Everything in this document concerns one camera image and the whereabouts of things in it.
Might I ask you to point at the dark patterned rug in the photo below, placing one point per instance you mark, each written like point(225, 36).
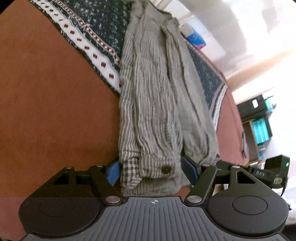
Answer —
point(97, 29)

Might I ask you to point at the blue tissue pack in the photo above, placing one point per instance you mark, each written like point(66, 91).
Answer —
point(192, 36)

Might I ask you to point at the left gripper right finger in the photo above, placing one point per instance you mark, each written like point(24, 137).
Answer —
point(201, 178)

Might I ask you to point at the grey striped shirt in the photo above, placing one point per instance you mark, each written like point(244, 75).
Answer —
point(163, 111)

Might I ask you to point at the white curtain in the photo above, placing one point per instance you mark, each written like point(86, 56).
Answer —
point(238, 34)

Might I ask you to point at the wooden shelf unit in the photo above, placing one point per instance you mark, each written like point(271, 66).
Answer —
point(255, 115)

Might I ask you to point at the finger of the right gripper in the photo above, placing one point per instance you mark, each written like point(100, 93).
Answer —
point(228, 173)

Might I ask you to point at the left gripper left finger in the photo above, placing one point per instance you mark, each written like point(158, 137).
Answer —
point(102, 181)

